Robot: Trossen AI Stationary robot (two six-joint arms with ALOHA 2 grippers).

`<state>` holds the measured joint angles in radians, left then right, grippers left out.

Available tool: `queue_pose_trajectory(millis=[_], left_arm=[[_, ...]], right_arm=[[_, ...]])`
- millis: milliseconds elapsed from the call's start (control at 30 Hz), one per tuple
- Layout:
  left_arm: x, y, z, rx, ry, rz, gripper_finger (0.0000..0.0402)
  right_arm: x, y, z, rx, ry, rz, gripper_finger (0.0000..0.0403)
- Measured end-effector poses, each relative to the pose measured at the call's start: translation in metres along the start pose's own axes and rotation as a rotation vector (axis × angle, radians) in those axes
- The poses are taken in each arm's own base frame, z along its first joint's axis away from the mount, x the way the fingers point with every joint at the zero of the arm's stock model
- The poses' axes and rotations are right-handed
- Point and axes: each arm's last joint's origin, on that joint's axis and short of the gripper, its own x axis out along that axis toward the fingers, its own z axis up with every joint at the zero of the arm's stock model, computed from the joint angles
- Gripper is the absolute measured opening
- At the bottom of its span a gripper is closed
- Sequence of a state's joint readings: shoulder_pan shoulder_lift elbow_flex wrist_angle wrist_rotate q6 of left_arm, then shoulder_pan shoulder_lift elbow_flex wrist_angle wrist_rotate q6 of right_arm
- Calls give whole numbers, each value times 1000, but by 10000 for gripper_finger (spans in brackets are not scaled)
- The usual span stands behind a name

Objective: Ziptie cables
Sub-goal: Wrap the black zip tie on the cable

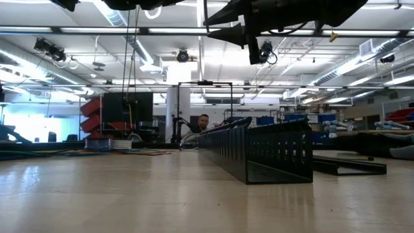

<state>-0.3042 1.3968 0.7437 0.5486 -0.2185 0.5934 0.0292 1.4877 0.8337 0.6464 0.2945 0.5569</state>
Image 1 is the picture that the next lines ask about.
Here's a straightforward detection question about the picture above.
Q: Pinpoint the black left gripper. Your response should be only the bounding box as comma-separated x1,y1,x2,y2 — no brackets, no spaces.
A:
103,0,185,11

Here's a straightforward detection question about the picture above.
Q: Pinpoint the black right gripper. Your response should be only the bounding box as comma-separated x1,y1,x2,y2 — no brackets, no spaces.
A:
203,0,324,65

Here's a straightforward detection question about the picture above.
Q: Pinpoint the red cable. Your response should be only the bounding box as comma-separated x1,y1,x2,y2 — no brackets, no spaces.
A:
119,149,172,157

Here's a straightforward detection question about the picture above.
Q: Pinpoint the bundle of coloured wires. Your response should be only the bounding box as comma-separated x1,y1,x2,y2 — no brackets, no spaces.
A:
30,148,88,154

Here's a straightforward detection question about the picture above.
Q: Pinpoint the green cable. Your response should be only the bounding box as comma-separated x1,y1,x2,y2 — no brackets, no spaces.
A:
0,150,49,157

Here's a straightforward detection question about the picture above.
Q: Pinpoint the black overhead light bar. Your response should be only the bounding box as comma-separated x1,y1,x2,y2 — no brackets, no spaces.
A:
0,27,414,37

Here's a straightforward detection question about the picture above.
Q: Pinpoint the round black ceiling fixture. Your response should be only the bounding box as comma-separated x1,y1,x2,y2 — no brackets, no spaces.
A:
176,48,190,63

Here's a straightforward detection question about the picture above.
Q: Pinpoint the blue storage bin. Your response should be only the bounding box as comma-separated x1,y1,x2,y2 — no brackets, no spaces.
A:
283,113,337,124
257,115,276,126

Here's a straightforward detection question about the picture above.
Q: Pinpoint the person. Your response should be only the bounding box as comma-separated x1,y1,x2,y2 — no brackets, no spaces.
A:
186,113,211,143

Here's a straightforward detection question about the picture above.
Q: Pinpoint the black monitor panel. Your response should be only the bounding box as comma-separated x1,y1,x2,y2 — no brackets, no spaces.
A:
102,92,154,123

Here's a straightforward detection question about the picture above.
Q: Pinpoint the red bin shelf rack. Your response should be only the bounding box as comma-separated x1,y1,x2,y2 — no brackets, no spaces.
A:
80,96,104,140

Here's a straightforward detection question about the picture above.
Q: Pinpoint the rolled grey cloth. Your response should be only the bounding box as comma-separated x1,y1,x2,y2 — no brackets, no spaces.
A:
374,120,412,131
322,120,354,134

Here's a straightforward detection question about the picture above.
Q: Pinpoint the red storage bin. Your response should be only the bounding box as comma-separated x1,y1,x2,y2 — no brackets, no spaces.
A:
386,107,414,122

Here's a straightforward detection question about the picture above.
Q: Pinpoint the white cable ring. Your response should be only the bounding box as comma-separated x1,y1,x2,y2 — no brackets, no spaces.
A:
144,6,162,19

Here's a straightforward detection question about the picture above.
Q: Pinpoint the black overhead camera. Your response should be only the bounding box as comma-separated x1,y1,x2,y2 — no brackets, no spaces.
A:
258,40,278,65

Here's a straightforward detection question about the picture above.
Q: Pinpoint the black slotted cable duct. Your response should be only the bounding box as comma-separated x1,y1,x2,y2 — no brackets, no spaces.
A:
197,116,314,186

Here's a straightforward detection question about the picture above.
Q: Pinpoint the black flat duct cover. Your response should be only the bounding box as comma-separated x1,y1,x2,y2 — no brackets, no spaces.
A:
312,155,388,177

